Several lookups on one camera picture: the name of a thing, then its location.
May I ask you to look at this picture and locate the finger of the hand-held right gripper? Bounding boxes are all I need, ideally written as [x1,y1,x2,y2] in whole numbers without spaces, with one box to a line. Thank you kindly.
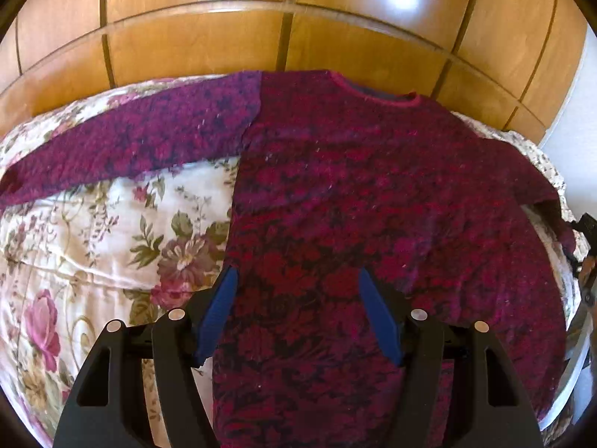
[563,212,597,309]

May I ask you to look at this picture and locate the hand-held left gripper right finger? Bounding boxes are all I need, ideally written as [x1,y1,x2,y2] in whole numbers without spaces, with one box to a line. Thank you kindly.
[358,268,544,448]

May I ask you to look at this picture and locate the purple red knit sweater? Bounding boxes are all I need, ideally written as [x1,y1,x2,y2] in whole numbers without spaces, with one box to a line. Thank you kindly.
[0,69,576,448]

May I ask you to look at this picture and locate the floral bedspread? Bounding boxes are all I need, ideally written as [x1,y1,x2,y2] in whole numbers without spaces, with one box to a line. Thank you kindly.
[0,74,585,448]

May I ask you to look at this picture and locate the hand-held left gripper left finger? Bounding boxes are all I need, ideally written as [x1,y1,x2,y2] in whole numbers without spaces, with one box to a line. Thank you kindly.
[55,266,240,448]

